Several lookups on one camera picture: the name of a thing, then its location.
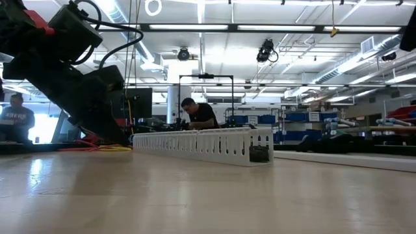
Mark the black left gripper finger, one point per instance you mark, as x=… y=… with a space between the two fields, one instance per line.
x=104 y=117

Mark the white duct cover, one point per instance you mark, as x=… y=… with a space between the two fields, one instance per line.
x=357 y=161

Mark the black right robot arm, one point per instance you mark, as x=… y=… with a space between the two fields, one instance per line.
x=409 y=32

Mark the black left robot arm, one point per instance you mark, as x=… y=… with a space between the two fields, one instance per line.
x=19 y=42

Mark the black monitor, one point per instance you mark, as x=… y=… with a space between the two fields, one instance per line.
x=139 y=102

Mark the person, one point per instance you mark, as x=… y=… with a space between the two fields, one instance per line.
x=203 y=113
x=16 y=120

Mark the red plastic clip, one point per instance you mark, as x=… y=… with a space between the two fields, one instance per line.
x=39 y=21

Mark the blue storage bins shelf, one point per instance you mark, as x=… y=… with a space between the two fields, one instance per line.
x=292 y=117

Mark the grey pipe rolls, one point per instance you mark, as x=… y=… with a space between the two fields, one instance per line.
x=338 y=122
x=393 y=122

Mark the yellow hanging hook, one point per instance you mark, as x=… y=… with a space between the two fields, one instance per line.
x=334 y=31

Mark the white air vent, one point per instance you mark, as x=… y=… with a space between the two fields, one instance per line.
x=367 y=45

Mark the wooden plank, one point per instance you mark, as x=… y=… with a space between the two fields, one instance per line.
x=383 y=128

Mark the black ceiling device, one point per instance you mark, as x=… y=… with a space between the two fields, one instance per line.
x=389 y=56

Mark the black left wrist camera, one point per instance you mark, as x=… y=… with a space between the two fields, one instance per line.
x=104 y=78

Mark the black ceiling camera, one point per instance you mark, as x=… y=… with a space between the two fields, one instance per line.
x=183 y=54

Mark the black background rig frame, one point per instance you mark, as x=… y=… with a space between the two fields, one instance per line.
x=206 y=76

